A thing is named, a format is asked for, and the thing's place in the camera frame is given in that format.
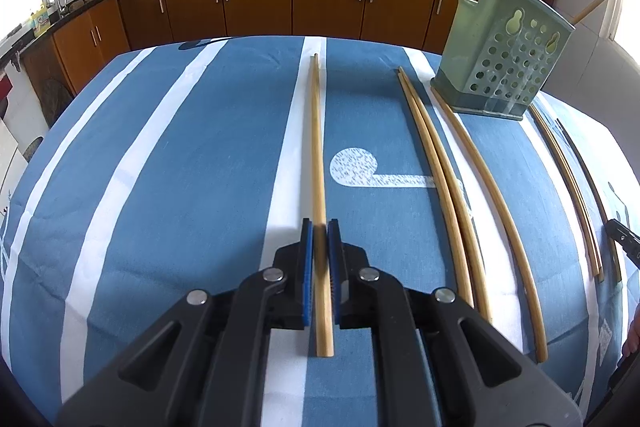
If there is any bright side window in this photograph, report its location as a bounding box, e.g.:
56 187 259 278
610 0 640 54

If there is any green perforated chopstick holder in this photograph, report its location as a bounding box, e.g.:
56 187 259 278
431 0 576 122

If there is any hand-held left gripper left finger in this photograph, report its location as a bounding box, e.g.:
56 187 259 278
55 217 315 427

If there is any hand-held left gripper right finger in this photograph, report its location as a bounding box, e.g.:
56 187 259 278
326 218 586 427

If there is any person's right hand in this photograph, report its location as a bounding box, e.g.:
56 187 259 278
622 301 640 357

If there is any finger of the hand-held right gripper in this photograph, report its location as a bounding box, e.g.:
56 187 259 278
606 218 640 266

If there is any blue white striped tablecloth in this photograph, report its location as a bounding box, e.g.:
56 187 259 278
0 36 640 427

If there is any yellow green packet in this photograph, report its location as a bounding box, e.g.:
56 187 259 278
30 9 54 34

